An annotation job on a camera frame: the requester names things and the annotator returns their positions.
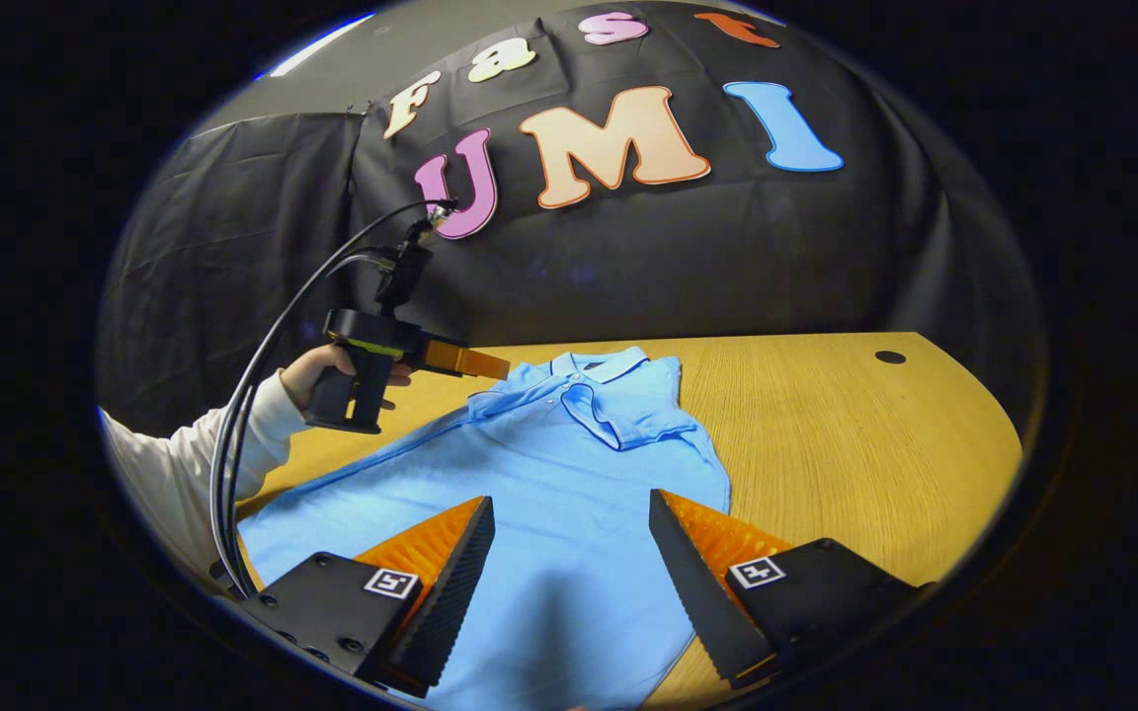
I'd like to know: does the black backdrop cloth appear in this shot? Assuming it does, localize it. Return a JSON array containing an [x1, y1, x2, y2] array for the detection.
[[95, 0, 1049, 435]]

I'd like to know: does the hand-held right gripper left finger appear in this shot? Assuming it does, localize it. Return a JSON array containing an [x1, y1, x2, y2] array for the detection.
[[248, 496, 497, 698]]

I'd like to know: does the light blue polo T-shirt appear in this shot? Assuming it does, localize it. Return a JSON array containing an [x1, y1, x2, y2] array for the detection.
[[236, 346, 733, 711]]

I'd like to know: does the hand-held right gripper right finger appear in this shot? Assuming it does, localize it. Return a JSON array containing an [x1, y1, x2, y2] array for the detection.
[[647, 488, 931, 692]]

